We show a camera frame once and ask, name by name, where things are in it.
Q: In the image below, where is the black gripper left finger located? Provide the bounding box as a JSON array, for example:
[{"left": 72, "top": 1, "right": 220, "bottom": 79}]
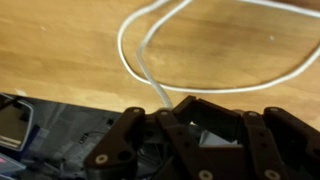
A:
[{"left": 84, "top": 96, "right": 200, "bottom": 180}]

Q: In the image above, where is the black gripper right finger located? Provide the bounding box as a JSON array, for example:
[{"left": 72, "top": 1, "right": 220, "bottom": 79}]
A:
[{"left": 193, "top": 98, "right": 320, "bottom": 180}]

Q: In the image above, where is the white rope with black tip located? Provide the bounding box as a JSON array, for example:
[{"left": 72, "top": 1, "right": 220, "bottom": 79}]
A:
[{"left": 116, "top": 0, "right": 320, "bottom": 111}]

